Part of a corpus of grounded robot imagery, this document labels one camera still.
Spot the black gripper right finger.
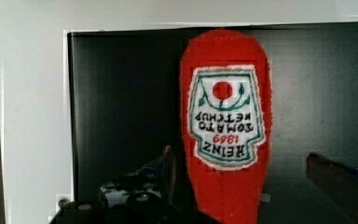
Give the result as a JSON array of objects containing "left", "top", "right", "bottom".
[{"left": 306, "top": 152, "right": 358, "bottom": 224}]

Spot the red plush ketchup bottle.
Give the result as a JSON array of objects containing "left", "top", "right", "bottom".
[{"left": 179, "top": 29, "right": 272, "bottom": 224}]

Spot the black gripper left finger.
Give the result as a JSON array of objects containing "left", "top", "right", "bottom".
[{"left": 100, "top": 146, "right": 176, "bottom": 205}]

